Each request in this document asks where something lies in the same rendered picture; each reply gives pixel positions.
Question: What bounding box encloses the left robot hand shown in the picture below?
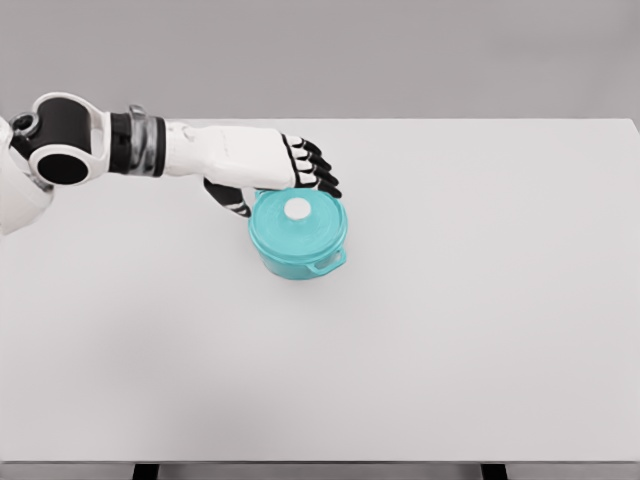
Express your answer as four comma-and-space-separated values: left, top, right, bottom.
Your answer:
201, 127, 344, 219

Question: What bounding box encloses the teal pot lid white knob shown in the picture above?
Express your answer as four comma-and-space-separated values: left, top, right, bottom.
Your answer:
249, 188, 347, 264

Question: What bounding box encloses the teal pot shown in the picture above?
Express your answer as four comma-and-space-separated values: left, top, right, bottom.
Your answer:
248, 227, 348, 280

